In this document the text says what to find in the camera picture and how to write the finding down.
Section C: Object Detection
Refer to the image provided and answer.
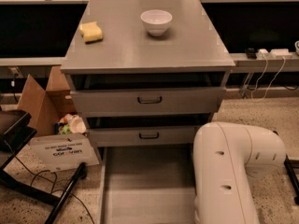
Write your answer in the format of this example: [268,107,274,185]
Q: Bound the white crumpled items in box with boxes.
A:
[54,114,87,134]

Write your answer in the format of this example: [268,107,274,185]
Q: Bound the black stand leg right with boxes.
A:
[274,130,299,205]

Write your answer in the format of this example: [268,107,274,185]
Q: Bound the black floor cable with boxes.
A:
[13,156,96,224]

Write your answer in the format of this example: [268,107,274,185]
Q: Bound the white ceramic bowl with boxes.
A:
[140,9,173,36]

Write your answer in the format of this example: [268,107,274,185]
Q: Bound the grey bottom drawer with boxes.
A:
[99,145,195,224]

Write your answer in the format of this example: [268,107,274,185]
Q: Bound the grey middle drawer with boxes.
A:
[88,126,198,147]

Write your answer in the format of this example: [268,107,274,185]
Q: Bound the yellow sponge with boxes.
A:
[79,21,103,43]

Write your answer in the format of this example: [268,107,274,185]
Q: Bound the grey drawer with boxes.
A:
[71,87,226,117]
[88,126,198,147]
[99,145,195,224]

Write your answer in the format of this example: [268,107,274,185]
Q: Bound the brown cardboard box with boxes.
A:
[18,66,99,172]

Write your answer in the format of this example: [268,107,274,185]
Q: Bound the black stand left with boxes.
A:
[0,111,86,224]

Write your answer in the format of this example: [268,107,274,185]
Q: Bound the black power adapter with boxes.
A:
[246,48,257,59]

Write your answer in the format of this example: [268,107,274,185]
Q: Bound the white cable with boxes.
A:
[250,55,288,102]

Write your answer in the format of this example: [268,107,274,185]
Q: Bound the grey top drawer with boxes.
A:
[71,87,226,117]

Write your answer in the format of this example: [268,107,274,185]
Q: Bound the white power strip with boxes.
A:
[258,49,292,58]

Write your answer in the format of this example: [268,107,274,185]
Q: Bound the grey drawer cabinet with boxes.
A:
[60,0,236,151]

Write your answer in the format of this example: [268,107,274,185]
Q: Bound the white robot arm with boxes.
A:
[193,122,286,224]

